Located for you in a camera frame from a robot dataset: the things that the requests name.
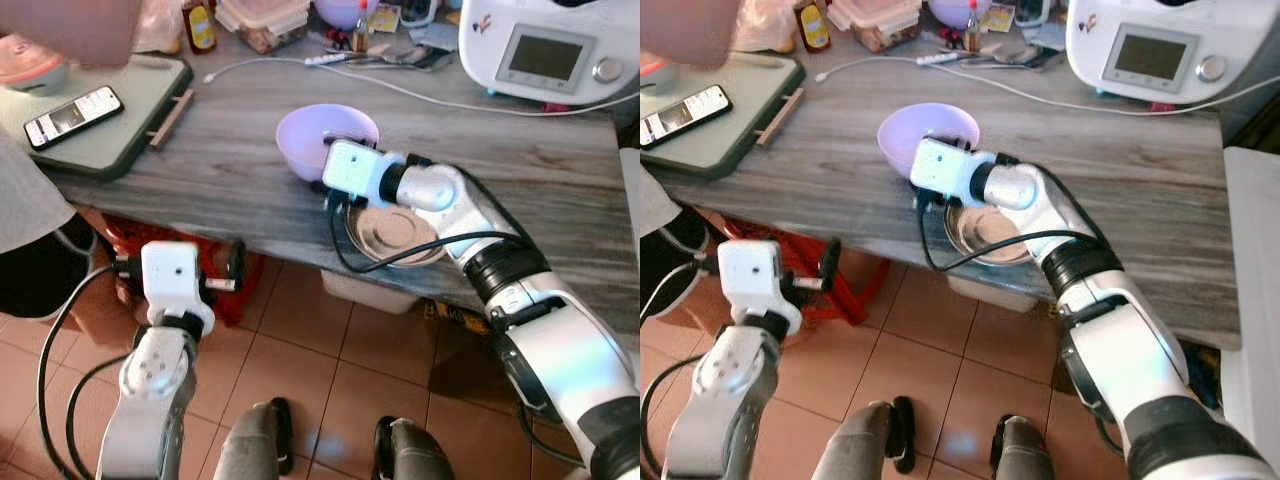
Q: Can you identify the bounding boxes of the person's grey shirt torso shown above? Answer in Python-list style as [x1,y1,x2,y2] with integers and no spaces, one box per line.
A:
[0,130,77,257]
[640,148,683,239]

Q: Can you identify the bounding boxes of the white power cable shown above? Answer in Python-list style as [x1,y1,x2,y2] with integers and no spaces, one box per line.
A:
[815,52,1280,117]
[203,55,641,119]

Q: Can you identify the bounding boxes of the grey robot leg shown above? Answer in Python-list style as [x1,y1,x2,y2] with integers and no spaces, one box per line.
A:
[812,397,917,480]
[372,415,457,480]
[990,413,1057,480]
[212,398,296,480]

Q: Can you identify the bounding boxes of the purple plastic bowl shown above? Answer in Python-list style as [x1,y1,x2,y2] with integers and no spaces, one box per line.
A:
[877,102,982,182]
[276,103,381,183]

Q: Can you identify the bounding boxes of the brown bottle yellow label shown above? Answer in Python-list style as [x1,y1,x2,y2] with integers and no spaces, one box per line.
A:
[793,0,832,54]
[182,0,219,56]

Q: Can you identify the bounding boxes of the purple bowl with lid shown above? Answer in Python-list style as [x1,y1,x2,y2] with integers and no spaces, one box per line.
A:
[927,0,997,29]
[313,0,387,31]

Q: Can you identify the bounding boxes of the grey right robot leg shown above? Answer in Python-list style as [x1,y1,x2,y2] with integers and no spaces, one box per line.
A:
[372,415,457,480]
[990,413,1057,480]

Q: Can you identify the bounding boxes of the black smartphone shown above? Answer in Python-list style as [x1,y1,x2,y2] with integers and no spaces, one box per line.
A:
[640,85,733,150]
[23,86,126,152]

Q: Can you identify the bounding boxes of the clear plastic food container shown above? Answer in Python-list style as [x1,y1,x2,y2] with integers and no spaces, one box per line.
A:
[828,0,924,54]
[215,0,312,54]

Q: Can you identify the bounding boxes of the white kitchen appliance with screen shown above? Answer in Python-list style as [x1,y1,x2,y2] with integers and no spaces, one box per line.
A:
[458,0,641,107]
[1065,0,1280,106]

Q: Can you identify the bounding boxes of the white plastic box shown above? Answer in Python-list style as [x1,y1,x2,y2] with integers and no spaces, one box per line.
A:
[321,266,423,317]
[945,274,1043,314]

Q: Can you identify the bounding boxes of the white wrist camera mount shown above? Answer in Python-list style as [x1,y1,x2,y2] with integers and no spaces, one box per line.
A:
[718,240,803,333]
[140,241,215,333]
[322,139,407,207]
[910,137,997,207]

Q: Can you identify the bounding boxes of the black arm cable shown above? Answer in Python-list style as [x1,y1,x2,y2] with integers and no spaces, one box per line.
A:
[37,264,133,480]
[640,262,723,480]
[327,195,523,275]
[918,195,1101,273]

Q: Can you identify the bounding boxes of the person's black shorts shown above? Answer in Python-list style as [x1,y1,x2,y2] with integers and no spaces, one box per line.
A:
[0,214,99,323]

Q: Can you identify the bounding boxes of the round metal plate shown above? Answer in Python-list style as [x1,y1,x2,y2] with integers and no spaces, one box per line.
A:
[943,203,1047,268]
[340,200,449,269]

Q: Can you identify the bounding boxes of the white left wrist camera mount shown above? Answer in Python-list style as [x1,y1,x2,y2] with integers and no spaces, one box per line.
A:
[718,240,803,333]
[140,241,215,333]

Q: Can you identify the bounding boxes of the white cabinet side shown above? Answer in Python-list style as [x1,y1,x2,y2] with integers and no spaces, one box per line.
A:
[1221,147,1280,443]

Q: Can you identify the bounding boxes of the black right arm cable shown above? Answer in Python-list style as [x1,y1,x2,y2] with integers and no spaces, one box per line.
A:
[327,195,523,275]
[918,195,1101,273]

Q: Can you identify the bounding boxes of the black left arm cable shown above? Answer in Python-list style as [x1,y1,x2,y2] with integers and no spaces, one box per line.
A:
[640,262,723,480]
[37,264,133,480]

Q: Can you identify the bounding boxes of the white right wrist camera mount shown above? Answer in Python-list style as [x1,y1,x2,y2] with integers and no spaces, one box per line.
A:
[322,139,407,207]
[910,137,997,207]

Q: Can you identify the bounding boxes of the grey left robot leg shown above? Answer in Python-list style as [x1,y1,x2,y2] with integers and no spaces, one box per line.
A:
[212,398,296,480]
[812,397,917,480]

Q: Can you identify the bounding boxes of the clear plastic bag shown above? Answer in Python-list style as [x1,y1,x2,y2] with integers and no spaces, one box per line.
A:
[134,0,187,54]
[745,0,801,53]

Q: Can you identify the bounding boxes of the pink bowl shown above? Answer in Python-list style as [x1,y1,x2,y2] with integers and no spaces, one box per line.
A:
[640,52,673,97]
[0,35,69,97]

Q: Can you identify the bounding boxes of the green cutting board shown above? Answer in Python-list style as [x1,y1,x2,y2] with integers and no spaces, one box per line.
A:
[0,54,195,182]
[640,52,807,182]

